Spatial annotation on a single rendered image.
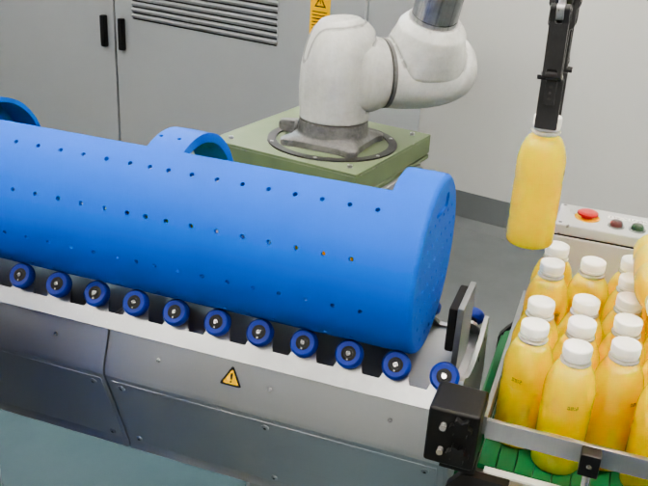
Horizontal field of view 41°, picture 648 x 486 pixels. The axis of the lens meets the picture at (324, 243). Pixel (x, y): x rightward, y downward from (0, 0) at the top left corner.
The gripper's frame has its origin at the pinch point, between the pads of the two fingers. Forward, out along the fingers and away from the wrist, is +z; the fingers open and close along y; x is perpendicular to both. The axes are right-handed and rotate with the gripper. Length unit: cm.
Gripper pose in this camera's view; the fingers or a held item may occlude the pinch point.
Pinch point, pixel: (551, 100)
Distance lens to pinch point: 126.5
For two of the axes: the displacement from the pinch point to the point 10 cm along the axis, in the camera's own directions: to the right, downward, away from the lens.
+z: -0.4, 9.1, 4.1
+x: 9.4, 1.8, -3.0
